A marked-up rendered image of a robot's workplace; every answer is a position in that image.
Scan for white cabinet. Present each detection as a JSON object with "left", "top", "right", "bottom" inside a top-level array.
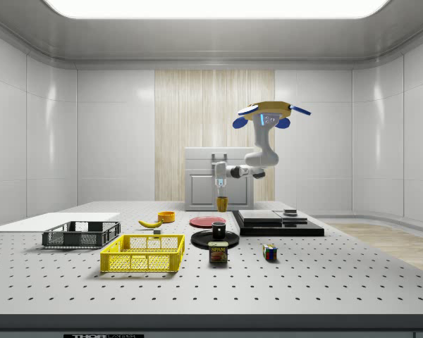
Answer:
[{"left": 183, "top": 146, "right": 255, "bottom": 212}]

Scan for red plate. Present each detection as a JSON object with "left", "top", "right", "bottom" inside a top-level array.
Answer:
[{"left": 189, "top": 215, "right": 227, "bottom": 228}]

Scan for black mug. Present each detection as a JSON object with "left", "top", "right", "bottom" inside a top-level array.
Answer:
[{"left": 211, "top": 221, "right": 227, "bottom": 241}]

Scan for black plate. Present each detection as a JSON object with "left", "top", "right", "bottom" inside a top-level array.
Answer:
[{"left": 190, "top": 229, "right": 241, "bottom": 249}]

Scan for flat-sided can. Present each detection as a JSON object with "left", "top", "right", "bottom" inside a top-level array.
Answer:
[{"left": 207, "top": 240, "right": 230, "bottom": 265}]

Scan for black stove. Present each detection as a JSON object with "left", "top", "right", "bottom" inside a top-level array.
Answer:
[{"left": 231, "top": 208, "right": 326, "bottom": 237}]

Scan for puzzle cube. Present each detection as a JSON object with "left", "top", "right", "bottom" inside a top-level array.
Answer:
[{"left": 262, "top": 243, "right": 278, "bottom": 262}]

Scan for banana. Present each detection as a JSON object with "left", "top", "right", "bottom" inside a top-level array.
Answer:
[{"left": 137, "top": 218, "right": 165, "bottom": 230}]

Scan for drone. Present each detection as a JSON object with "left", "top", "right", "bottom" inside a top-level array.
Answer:
[{"left": 232, "top": 100, "right": 312, "bottom": 131}]

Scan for yellow basket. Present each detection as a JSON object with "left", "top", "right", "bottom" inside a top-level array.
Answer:
[{"left": 99, "top": 234, "right": 186, "bottom": 274}]

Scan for dark grey basket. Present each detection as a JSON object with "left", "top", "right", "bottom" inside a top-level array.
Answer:
[{"left": 41, "top": 220, "right": 122, "bottom": 250}]

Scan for white board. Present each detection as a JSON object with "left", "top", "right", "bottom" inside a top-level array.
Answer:
[{"left": 0, "top": 211, "right": 122, "bottom": 233}]

